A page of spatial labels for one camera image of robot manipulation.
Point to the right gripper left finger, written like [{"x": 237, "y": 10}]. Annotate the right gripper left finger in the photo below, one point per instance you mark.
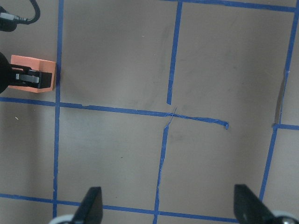
[{"x": 90, "y": 210}]

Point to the orange foam block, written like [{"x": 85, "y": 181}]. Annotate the orange foam block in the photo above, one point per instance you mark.
[{"x": 36, "y": 64}]

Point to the brown paper mat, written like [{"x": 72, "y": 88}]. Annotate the brown paper mat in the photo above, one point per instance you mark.
[{"x": 164, "y": 104}]

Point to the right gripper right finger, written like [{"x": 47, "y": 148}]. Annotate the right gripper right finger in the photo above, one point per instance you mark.
[{"x": 248, "y": 209}]

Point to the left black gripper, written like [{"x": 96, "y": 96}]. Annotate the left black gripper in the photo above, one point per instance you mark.
[{"x": 18, "y": 75}]

